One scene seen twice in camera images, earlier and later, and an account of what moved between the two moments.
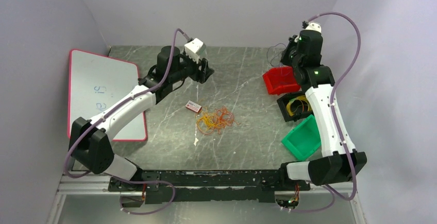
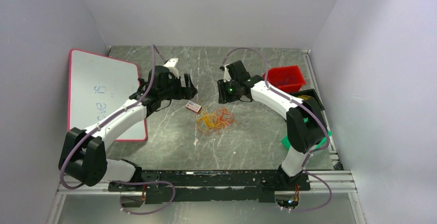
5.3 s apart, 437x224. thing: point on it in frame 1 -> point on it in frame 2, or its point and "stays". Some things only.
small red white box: (193, 106) stays
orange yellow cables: (215, 119) stays
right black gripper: (285, 59) -> (223, 98)
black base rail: (208, 187) stays
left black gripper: (202, 75) -> (187, 92)
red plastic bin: (281, 80) stays
